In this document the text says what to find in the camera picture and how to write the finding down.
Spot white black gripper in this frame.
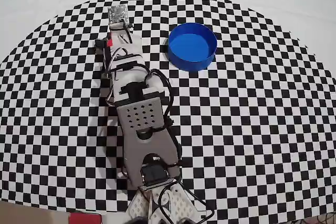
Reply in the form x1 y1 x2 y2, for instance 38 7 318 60
94 28 144 65

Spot blue round box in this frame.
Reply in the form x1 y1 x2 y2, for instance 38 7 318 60
167 23 218 72

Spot red flat box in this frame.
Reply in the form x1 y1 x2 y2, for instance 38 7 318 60
68 212 102 224

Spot black white checkerboard sheet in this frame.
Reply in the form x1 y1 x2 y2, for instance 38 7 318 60
0 0 336 218

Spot wrist camera with red mount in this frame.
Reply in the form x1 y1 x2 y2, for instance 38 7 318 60
106 3 133 48

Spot black camera cable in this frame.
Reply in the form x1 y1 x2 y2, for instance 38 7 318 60
145 68 183 168

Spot black looped cable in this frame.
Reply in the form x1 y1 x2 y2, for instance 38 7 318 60
180 180 215 221

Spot tangled thin wires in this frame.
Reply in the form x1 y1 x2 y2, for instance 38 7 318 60
301 213 336 224

